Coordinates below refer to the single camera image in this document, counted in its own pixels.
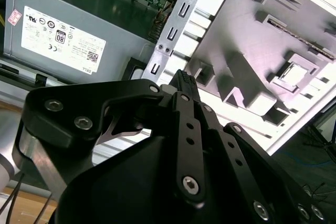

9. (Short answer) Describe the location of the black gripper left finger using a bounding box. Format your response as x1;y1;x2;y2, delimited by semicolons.
22;69;207;206

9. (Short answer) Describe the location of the silver CPU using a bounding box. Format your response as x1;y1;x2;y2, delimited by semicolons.
279;62;312;87

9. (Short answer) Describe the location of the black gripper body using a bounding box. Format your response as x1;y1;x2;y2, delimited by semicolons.
54;131;254;224

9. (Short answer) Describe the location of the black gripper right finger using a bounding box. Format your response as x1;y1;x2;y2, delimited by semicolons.
185;72;328;224

